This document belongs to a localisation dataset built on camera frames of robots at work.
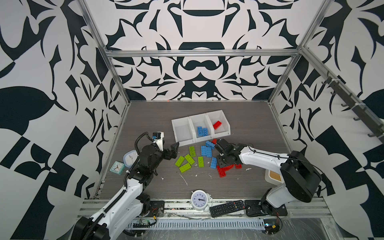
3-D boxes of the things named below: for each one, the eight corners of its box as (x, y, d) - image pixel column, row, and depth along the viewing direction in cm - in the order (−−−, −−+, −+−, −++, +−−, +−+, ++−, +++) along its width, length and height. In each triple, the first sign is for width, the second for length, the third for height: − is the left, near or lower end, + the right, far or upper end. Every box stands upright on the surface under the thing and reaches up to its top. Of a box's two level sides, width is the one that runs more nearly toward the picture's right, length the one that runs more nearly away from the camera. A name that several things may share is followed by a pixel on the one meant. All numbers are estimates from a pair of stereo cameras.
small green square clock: (112, 173, 89) (109, 170, 86) (118, 163, 93) (115, 160, 89) (123, 175, 88) (120, 172, 85) (127, 166, 92) (125, 162, 88)
